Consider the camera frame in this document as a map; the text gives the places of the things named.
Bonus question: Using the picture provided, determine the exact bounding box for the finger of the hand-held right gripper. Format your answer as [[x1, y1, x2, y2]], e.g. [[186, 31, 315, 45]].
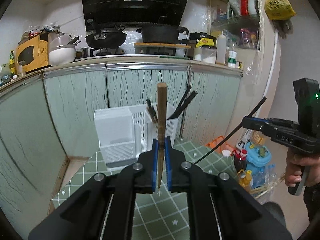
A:
[[245, 116, 275, 124], [241, 119, 273, 136]]

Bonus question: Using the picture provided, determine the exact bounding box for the white squeeze bottle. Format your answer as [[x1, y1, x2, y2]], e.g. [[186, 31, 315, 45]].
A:
[[215, 31, 227, 66]]

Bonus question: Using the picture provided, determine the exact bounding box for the green glass bottle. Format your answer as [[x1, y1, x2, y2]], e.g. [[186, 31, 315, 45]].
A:
[[9, 50, 16, 74]]

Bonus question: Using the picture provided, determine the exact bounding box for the glass wall shelf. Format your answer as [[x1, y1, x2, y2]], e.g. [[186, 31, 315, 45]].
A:
[[210, 0, 262, 51]]

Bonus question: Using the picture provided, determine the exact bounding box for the wooden board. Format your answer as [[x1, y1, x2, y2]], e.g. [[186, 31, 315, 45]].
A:
[[134, 42, 192, 49]]

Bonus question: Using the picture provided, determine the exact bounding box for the black wok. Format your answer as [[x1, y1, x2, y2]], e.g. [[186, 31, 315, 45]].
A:
[[85, 19, 128, 49]]

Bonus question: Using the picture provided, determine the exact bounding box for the yellow cooking oil bottle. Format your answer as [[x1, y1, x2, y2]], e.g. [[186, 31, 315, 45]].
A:
[[237, 169, 253, 188]]

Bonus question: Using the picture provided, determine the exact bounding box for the large white bowl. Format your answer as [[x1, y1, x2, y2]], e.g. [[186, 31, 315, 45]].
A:
[[48, 46, 77, 67]]

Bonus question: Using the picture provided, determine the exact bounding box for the black range hood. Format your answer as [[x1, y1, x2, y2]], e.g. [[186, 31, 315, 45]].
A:
[[81, 0, 194, 32]]

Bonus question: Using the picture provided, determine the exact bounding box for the yellow plastic bag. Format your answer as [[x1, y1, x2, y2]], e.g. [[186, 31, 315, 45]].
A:
[[264, 0, 296, 21]]

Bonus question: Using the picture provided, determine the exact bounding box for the blue plastic toy container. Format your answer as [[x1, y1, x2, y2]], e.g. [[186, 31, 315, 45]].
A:
[[244, 140, 273, 167]]

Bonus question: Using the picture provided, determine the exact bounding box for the yellow-capped clear bottle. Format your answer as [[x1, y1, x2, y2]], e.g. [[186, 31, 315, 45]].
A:
[[251, 130, 266, 145]]

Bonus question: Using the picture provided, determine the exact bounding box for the orange plastic bag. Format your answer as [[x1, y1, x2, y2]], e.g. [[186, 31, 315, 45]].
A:
[[206, 136, 234, 156]]

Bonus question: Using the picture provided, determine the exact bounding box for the black cast-iron pot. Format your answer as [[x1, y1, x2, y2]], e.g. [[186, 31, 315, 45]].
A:
[[136, 25, 189, 44]]

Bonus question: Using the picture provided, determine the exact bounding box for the green checked tablecloth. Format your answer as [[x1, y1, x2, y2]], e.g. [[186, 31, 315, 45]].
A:
[[51, 137, 251, 240]]

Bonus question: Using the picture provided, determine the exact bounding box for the grey plastic utensil holder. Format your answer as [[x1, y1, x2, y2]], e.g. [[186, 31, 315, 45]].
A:
[[94, 102, 182, 169]]

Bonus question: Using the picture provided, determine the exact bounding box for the person's right hand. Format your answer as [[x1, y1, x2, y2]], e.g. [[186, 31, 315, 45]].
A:
[[285, 151, 320, 188]]

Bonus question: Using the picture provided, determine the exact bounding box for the small white bowl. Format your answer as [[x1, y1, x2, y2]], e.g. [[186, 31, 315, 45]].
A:
[[49, 35, 73, 48]]

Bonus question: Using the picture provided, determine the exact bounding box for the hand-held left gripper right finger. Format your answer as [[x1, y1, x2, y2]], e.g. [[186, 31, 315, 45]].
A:
[[164, 137, 292, 240]]

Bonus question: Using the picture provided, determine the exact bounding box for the white jar with green label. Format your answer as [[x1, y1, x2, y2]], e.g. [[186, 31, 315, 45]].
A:
[[227, 50, 238, 69]]

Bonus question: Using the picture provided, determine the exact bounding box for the clear container with black lid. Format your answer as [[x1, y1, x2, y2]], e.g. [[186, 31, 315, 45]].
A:
[[189, 32, 218, 64]]

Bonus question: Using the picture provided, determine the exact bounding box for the red-capped dark sauce bottle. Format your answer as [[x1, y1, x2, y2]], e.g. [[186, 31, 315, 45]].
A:
[[234, 149, 248, 172]]

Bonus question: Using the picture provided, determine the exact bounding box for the yellow microwave oven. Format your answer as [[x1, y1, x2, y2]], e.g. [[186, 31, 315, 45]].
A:
[[15, 34, 49, 73]]

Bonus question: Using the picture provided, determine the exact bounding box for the white pipe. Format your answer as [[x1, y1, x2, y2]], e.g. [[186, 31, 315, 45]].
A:
[[264, 27, 280, 98]]

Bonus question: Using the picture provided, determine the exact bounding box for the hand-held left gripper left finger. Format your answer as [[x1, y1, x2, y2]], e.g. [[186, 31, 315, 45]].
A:
[[27, 139, 160, 240]]

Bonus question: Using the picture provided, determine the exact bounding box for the gas stove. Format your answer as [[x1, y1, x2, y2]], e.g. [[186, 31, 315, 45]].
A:
[[90, 47, 187, 57]]

